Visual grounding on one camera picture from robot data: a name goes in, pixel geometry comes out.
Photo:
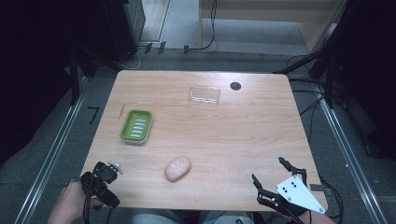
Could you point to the dark computer tower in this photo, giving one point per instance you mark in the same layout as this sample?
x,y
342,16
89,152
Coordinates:
x,y
124,28

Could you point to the person's right hand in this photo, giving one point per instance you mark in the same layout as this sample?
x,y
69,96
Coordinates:
x,y
323,219

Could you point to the light wooden cabinet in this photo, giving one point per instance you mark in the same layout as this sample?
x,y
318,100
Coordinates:
x,y
267,9

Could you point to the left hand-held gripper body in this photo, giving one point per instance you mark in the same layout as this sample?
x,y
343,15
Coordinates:
x,y
104,179

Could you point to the clear plastic lid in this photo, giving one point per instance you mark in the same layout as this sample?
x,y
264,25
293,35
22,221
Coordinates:
x,y
205,94

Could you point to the black round table grommet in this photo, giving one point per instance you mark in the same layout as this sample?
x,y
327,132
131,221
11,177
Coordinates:
x,y
235,86

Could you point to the black tripod stand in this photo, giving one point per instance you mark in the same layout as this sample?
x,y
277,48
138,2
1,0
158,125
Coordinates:
x,y
328,68
74,77

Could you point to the green soap dish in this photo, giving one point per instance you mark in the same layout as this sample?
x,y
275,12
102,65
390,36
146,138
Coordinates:
x,y
146,123

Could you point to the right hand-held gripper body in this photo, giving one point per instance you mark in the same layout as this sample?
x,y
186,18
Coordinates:
x,y
295,191

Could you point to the grey tape piece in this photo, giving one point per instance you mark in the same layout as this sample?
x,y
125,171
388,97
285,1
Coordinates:
x,y
317,187

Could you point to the person's left hand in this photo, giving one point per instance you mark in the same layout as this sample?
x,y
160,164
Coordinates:
x,y
70,202

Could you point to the metal floor rail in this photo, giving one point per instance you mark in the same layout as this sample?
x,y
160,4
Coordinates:
x,y
348,155
49,158

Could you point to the peach soap bar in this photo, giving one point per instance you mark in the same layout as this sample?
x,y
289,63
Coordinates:
x,y
177,168

